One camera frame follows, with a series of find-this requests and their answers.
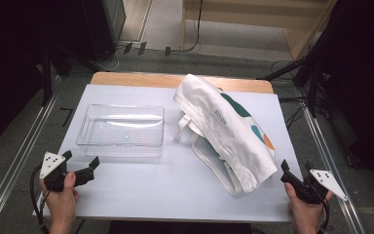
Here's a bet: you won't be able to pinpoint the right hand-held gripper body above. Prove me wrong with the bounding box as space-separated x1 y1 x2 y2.
280 168 349 206

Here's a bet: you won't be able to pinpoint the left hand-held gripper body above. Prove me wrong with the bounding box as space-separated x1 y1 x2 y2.
39 150 95 193

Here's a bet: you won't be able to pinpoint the clear plastic storage box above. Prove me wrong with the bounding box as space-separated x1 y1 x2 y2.
76 103 166 159

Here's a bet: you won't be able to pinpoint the white canvas tote bag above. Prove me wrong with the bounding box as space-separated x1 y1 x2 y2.
172 73 279 197

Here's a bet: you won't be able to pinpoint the person's right hand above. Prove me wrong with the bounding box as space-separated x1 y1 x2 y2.
283 181 334 234

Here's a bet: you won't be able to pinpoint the person's left hand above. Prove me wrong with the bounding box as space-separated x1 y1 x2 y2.
39 172 80 224

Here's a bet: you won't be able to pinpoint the white table board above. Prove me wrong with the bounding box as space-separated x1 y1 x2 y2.
32 83 303 223

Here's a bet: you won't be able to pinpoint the black tripod stand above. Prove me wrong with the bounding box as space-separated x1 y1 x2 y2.
256 48 325 119

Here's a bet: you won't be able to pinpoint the black upright stand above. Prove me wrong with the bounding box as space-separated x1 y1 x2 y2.
41 45 54 107

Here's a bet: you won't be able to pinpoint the wooden table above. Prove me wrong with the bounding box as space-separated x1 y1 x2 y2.
90 71 275 95

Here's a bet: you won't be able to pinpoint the black curtain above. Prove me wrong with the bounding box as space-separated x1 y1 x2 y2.
318 0 374 196
0 0 86 155

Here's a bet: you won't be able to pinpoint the person's dark clothing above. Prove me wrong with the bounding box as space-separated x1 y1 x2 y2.
108 220 252 234

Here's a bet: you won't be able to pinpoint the black cabinet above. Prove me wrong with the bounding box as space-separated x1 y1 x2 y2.
81 0 127 62

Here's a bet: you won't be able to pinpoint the metal floor rail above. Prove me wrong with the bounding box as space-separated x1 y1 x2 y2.
296 87 367 234
0 76 62 234

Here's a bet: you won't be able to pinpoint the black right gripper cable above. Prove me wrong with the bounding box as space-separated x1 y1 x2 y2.
316 191 332 234

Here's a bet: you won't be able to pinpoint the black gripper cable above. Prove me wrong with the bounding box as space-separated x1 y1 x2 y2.
28 165 52 234
316 191 332 234

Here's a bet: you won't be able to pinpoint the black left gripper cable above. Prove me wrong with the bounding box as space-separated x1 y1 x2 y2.
28 165 52 234

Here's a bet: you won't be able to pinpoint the black floor cables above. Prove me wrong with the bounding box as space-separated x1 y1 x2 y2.
270 58 325 130

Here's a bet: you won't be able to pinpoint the white floor cable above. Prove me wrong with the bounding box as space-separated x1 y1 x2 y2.
96 48 122 72

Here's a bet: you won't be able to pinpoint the light wooden furniture frame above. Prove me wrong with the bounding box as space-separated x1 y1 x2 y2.
181 0 339 61

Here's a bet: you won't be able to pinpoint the black hanging cable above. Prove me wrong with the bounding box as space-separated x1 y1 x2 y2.
179 0 205 54

